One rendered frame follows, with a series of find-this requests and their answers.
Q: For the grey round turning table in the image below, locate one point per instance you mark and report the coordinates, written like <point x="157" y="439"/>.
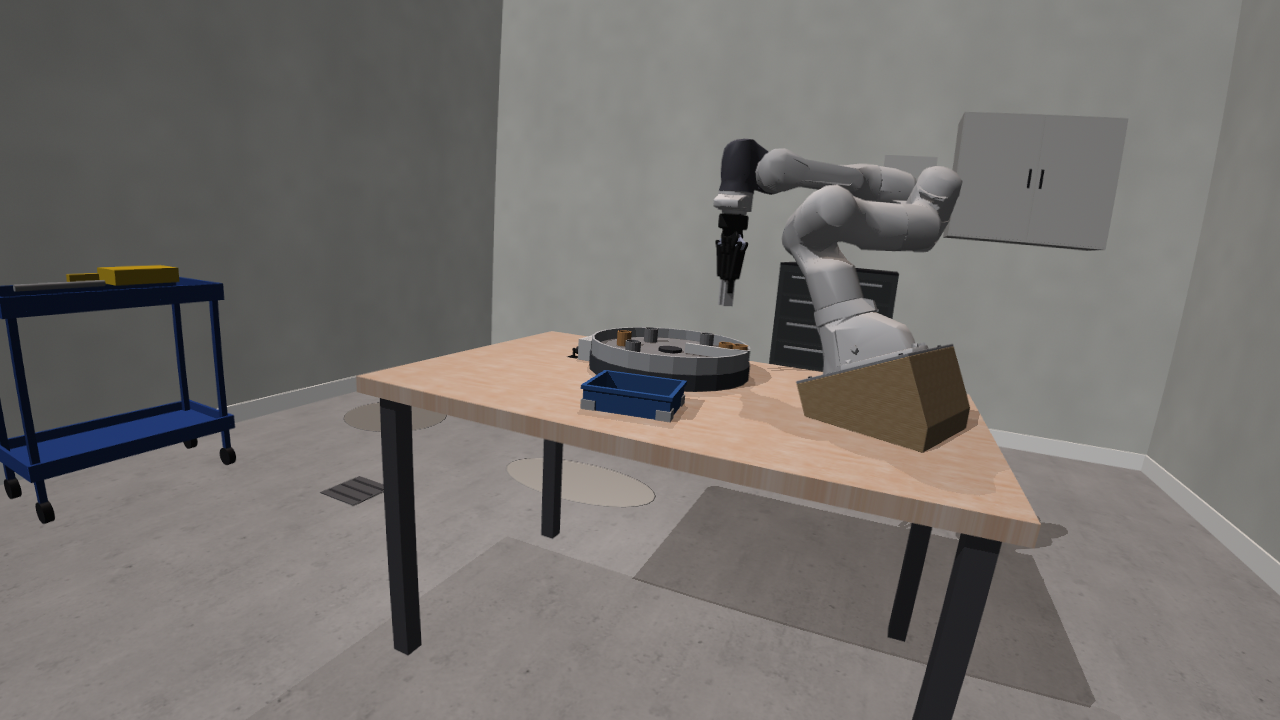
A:
<point x="705" y="368"/>

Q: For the blue plastic crate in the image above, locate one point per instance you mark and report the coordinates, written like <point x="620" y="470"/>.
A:
<point x="633" y="395"/>

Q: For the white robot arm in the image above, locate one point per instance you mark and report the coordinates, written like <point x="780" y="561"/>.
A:
<point x="851" y="331"/>

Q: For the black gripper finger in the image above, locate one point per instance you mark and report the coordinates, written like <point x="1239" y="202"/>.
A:
<point x="721" y="266"/>
<point x="734" y="273"/>

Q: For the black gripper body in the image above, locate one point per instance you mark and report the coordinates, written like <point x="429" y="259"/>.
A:
<point x="733" y="226"/>

